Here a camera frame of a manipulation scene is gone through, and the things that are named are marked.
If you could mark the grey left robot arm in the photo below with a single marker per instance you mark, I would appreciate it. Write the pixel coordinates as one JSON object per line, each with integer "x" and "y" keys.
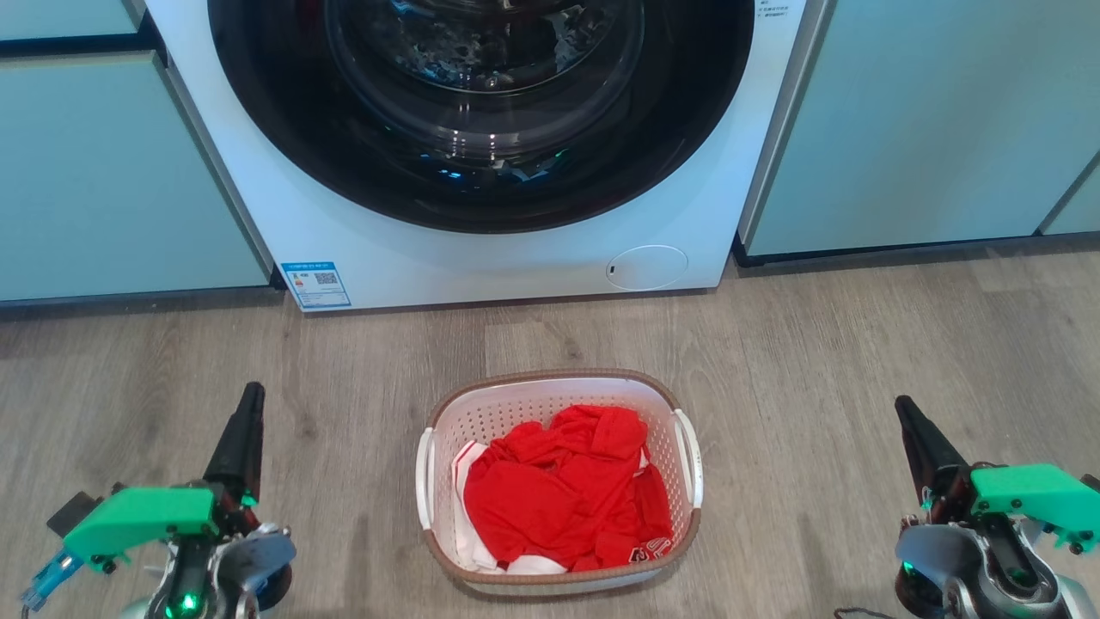
{"x": 241, "y": 567}

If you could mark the round white filter cover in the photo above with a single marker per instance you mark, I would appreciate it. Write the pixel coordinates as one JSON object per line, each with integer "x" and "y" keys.
{"x": 646, "y": 267}

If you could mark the white front-load washing machine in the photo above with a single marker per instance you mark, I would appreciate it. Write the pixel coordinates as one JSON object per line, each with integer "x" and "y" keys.
{"x": 516, "y": 258}

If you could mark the white garment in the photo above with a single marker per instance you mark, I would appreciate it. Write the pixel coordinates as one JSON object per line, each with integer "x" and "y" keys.
{"x": 468, "y": 550}

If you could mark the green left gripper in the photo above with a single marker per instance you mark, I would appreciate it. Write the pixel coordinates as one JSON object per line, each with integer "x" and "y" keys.
{"x": 142, "y": 516}

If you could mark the wide pale green cabinet door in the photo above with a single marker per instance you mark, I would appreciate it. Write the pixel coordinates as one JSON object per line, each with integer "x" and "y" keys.
{"x": 112, "y": 180}

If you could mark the white basket with brown rim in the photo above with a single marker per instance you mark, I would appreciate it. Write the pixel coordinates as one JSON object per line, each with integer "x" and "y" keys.
{"x": 516, "y": 413}

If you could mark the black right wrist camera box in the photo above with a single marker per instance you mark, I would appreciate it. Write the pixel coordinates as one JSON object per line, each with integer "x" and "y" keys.
{"x": 1091, "y": 483}

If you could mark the tall pale green cabinet door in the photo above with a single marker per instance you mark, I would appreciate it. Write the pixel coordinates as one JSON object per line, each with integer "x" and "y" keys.
{"x": 919, "y": 120}

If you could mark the pale green cabinet drawer front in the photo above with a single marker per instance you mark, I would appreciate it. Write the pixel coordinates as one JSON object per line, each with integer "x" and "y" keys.
{"x": 60, "y": 17}

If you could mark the red garment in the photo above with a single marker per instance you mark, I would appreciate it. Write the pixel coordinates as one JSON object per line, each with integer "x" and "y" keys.
{"x": 550, "y": 499}

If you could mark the black round glass washer door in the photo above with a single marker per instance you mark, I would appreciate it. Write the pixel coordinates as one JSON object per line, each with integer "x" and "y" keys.
{"x": 284, "y": 129}

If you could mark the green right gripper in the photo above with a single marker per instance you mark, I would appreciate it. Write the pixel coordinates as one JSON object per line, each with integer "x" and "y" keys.
{"x": 1031, "y": 494}

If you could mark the narrow pale green cabinet door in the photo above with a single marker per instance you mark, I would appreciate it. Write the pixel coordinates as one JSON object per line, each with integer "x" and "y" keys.
{"x": 1078, "y": 211}

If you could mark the blue energy label sticker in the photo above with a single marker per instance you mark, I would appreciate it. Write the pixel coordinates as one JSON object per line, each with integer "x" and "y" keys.
{"x": 315, "y": 284}

